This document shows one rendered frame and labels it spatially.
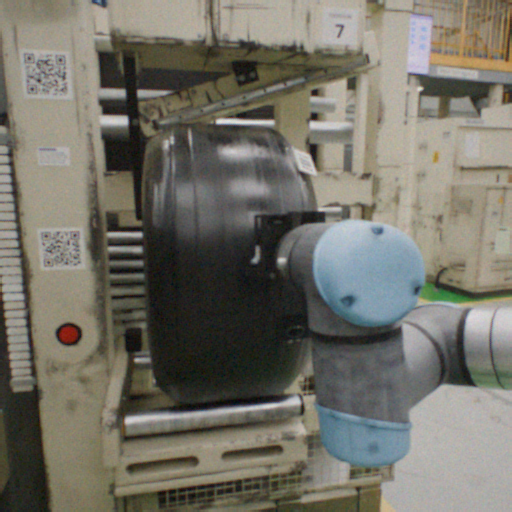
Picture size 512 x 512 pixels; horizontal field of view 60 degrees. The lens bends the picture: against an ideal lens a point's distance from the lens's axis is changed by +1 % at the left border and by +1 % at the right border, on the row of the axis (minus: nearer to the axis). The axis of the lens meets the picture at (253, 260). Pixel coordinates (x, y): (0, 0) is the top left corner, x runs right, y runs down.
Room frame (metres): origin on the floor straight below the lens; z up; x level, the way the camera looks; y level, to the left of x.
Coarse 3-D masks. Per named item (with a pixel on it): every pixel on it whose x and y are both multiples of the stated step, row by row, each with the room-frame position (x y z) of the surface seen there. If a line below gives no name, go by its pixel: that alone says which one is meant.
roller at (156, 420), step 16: (240, 400) 0.78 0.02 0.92; (256, 400) 0.78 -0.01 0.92; (272, 400) 0.78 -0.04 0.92; (288, 400) 0.78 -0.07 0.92; (128, 416) 0.73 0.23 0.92; (144, 416) 0.73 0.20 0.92; (160, 416) 0.73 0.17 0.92; (176, 416) 0.74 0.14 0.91; (192, 416) 0.74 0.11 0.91; (208, 416) 0.74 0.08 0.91; (224, 416) 0.75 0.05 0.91; (240, 416) 0.76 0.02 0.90; (256, 416) 0.76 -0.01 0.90; (272, 416) 0.77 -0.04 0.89; (288, 416) 0.78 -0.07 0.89; (128, 432) 0.71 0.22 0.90; (144, 432) 0.72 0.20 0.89; (160, 432) 0.73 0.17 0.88
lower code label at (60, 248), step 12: (48, 228) 0.76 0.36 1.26; (60, 228) 0.77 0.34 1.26; (72, 228) 0.77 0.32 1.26; (48, 240) 0.76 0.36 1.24; (60, 240) 0.77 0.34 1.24; (72, 240) 0.77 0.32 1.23; (48, 252) 0.76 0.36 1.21; (60, 252) 0.77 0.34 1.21; (72, 252) 0.77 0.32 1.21; (48, 264) 0.76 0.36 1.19; (60, 264) 0.77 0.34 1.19; (72, 264) 0.77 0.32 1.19; (84, 264) 0.78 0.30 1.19
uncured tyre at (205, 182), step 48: (192, 144) 0.74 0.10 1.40; (240, 144) 0.76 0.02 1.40; (288, 144) 0.80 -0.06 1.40; (144, 192) 0.72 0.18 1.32; (192, 192) 0.67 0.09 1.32; (240, 192) 0.68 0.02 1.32; (288, 192) 0.70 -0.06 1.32; (144, 240) 0.69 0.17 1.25; (192, 240) 0.64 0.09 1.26; (240, 240) 0.65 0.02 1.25; (144, 288) 0.69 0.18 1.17; (192, 288) 0.62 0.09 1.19; (240, 288) 0.64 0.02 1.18; (192, 336) 0.63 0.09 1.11; (240, 336) 0.64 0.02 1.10; (192, 384) 0.67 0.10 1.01; (240, 384) 0.70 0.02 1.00; (288, 384) 0.74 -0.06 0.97
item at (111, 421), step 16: (128, 352) 0.95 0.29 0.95; (128, 368) 0.92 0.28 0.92; (112, 384) 0.79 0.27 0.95; (128, 384) 0.90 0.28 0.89; (112, 400) 0.73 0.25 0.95; (128, 400) 0.88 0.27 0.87; (112, 416) 0.68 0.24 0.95; (112, 432) 0.67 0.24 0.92; (112, 448) 0.67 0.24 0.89; (112, 464) 0.67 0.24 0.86
